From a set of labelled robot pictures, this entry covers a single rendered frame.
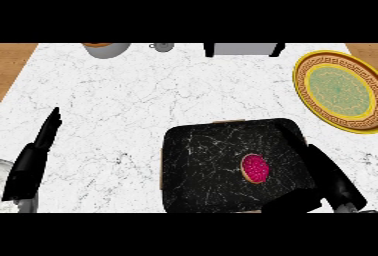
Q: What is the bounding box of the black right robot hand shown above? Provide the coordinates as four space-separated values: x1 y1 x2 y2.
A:
259 123 369 214

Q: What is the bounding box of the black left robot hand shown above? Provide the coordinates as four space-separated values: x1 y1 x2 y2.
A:
0 106 63 203

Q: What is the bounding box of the black marble square tray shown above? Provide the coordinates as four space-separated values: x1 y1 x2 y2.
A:
159 117 317 214

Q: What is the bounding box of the yellow patterned round plate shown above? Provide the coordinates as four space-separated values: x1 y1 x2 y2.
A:
292 49 378 135

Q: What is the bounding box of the grey pot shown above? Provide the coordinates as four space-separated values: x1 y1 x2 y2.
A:
79 43 132 60

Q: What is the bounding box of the grey appliance with black legs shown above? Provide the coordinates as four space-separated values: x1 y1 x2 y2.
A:
202 43 286 58

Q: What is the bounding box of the small grey round object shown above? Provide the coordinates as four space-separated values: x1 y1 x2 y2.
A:
147 43 175 53

